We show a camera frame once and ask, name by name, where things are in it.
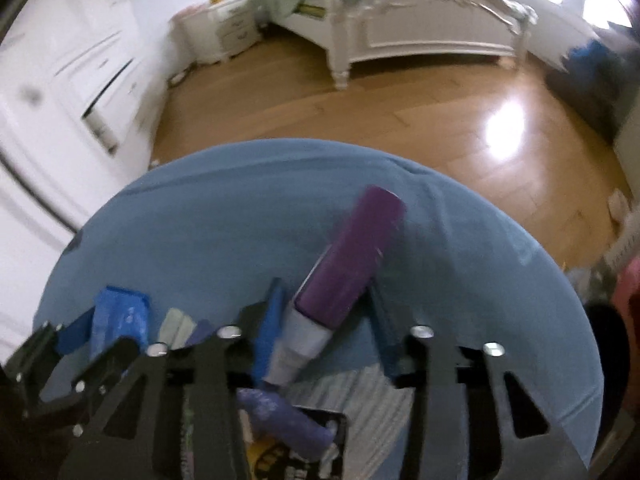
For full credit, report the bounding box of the white wardrobe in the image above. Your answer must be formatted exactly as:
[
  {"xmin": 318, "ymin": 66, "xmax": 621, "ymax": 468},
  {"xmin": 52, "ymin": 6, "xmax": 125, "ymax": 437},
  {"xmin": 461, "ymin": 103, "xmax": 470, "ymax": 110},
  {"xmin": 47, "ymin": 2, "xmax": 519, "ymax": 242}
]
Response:
[{"xmin": 0, "ymin": 0, "xmax": 171, "ymax": 356}]

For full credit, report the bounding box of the round blue table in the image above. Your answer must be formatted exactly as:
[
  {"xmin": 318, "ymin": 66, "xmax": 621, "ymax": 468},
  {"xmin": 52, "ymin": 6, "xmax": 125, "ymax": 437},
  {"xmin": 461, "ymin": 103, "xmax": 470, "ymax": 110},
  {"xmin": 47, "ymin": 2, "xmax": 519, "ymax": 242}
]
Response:
[{"xmin": 32, "ymin": 139, "xmax": 603, "ymax": 466}]

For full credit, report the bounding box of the white nightstand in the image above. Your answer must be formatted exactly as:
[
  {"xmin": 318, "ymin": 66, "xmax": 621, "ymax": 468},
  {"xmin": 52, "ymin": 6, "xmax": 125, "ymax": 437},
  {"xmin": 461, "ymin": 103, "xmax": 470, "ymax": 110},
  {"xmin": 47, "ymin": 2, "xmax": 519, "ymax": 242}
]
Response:
[{"xmin": 172, "ymin": 0, "xmax": 263, "ymax": 66}]

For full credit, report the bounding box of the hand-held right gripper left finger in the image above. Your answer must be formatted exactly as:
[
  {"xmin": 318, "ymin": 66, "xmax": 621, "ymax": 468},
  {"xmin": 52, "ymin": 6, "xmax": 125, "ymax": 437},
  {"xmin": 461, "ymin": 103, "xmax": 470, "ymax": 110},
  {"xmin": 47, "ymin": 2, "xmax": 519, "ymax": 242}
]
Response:
[{"xmin": 60, "ymin": 277, "xmax": 288, "ymax": 480}]

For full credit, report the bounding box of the blue packet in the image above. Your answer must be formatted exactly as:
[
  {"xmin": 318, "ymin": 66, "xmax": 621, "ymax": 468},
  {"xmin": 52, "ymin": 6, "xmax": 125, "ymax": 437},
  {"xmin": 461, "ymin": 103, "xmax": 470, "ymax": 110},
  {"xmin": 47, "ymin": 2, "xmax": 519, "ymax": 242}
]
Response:
[{"xmin": 90, "ymin": 285, "xmax": 152, "ymax": 356}]

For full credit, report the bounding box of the white wooden bed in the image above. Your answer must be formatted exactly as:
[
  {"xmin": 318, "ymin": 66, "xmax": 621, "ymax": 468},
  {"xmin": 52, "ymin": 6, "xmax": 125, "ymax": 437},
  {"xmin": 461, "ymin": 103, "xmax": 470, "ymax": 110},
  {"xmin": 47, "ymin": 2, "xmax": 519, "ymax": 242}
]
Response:
[{"xmin": 250, "ymin": 0, "xmax": 538, "ymax": 91}]

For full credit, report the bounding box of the open white wardrobe drawer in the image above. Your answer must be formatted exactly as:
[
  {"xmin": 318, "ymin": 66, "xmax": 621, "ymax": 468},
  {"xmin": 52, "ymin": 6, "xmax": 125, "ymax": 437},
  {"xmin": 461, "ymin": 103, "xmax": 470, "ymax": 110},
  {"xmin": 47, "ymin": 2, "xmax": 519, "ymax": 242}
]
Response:
[{"xmin": 80, "ymin": 57, "xmax": 143, "ymax": 156}]

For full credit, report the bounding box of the grey striped cloth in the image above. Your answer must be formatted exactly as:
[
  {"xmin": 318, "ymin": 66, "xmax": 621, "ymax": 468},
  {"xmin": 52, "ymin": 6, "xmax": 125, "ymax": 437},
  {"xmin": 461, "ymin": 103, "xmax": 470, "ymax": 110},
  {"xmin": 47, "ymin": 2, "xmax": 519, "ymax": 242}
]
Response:
[{"xmin": 285, "ymin": 365, "xmax": 416, "ymax": 480}]

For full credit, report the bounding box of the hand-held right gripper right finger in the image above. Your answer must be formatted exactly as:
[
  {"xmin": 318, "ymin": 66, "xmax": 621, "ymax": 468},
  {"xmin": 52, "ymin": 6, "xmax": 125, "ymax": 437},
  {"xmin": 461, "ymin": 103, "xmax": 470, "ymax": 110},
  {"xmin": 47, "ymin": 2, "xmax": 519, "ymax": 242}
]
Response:
[{"xmin": 367, "ymin": 282, "xmax": 591, "ymax": 480}]

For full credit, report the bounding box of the pale green packet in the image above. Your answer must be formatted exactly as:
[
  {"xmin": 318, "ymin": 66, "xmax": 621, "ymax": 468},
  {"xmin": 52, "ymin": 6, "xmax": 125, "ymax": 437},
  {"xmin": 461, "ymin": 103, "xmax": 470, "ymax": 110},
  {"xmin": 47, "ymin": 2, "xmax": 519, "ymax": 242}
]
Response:
[{"xmin": 159, "ymin": 306, "xmax": 198, "ymax": 350}]

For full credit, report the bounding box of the purple tube with white cap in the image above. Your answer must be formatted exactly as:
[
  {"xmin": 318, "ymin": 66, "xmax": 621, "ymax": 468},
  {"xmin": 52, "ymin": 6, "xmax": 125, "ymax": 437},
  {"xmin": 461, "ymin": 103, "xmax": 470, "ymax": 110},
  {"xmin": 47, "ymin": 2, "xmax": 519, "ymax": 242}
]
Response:
[{"xmin": 262, "ymin": 185, "xmax": 407, "ymax": 388}]

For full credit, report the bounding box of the purple packet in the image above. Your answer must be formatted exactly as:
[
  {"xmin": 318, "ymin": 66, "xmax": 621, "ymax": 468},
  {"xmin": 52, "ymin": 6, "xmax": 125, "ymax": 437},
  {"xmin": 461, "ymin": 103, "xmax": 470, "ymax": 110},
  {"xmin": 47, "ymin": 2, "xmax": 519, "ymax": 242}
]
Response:
[{"xmin": 236, "ymin": 387, "xmax": 338, "ymax": 461}]

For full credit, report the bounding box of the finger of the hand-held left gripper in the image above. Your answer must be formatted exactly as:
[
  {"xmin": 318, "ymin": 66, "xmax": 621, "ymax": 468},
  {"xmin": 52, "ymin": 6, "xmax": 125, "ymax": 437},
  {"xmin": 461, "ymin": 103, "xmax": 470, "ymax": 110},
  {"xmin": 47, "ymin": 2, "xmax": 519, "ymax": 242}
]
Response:
[
  {"xmin": 30, "ymin": 337, "xmax": 142, "ymax": 441},
  {"xmin": 2, "ymin": 307, "xmax": 98, "ymax": 402}
]

